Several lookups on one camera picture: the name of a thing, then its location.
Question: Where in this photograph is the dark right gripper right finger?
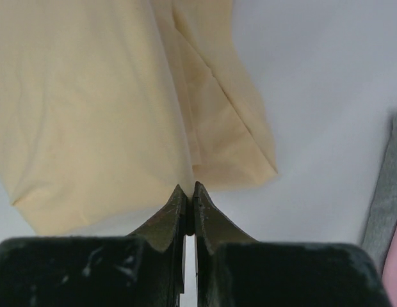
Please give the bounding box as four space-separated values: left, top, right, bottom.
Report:
192 183 391 307

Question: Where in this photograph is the folded pink t shirt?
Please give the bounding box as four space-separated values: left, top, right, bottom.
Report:
382 226 397 307

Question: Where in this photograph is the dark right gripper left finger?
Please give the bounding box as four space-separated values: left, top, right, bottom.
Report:
0 187 187 306

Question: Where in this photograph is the folded grey t shirt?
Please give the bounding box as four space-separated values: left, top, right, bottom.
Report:
361 112 397 272

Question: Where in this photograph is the cream yellow t shirt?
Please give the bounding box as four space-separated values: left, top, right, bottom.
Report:
0 1 277 235

